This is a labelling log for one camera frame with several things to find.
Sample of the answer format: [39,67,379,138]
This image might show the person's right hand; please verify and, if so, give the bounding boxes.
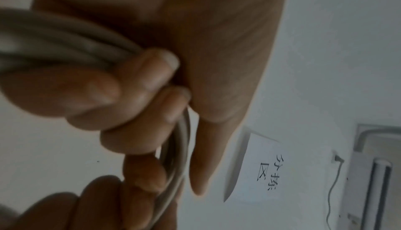
[18,174,186,230]

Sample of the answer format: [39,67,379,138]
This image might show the white charging cable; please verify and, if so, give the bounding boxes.
[0,7,192,230]

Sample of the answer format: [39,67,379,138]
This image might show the air conditioner power cord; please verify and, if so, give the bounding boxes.
[325,149,345,230]

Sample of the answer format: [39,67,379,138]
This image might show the white handwritten paper note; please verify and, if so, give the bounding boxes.
[223,125,289,204]

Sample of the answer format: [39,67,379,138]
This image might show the white wall air conditioner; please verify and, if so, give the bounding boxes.
[340,152,394,230]

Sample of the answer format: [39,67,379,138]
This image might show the white air conditioner pipe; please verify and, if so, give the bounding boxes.
[355,127,401,153]

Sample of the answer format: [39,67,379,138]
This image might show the person's left hand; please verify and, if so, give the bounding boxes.
[0,0,291,196]

